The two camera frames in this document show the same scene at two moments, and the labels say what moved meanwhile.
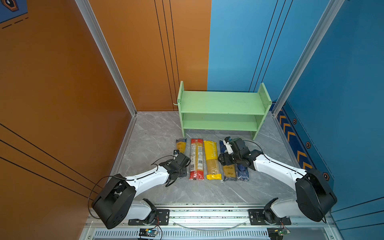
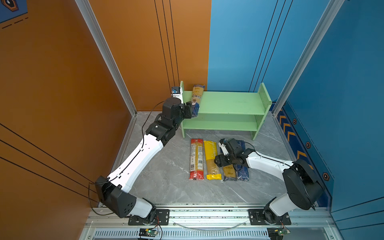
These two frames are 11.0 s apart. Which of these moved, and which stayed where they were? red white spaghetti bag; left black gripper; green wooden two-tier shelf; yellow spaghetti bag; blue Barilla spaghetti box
Moved: left black gripper
Stayed: red white spaghetti bag; yellow spaghetti bag; blue Barilla spaghetti box; green wooden two-tier shelf
